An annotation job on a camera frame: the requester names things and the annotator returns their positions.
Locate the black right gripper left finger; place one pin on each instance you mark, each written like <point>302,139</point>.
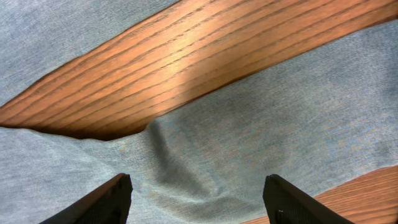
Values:
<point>107,204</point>

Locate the medium blue jeans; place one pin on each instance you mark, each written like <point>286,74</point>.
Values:
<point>198,101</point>

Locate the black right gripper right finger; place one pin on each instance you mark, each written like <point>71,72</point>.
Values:
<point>286,204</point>

